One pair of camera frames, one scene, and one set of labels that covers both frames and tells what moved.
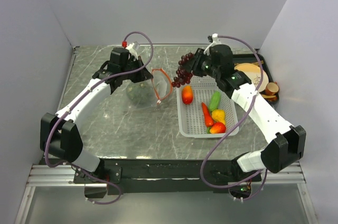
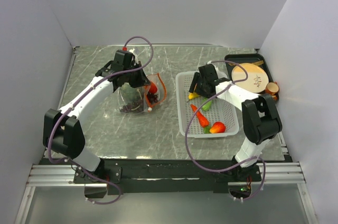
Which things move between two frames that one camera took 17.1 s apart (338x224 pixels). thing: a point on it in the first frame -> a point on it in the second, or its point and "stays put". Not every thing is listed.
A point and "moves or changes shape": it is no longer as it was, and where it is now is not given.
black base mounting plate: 166,176 stays put
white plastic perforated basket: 191,119 stays put
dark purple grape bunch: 183,76 -> 138,105
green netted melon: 141,92 -> 129,94
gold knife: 257,63 stays put
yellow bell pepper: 218,115 -> 193,95
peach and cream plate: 253,72 stays put
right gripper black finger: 191,63 -> 195,80
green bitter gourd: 214,103 -> 207,105
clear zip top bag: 150,92 moves or changes shape
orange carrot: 208,118 -> 203,121
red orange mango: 187,94 -> 153,88
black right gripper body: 205,67 -> 200,89
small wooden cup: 272,89 stays put
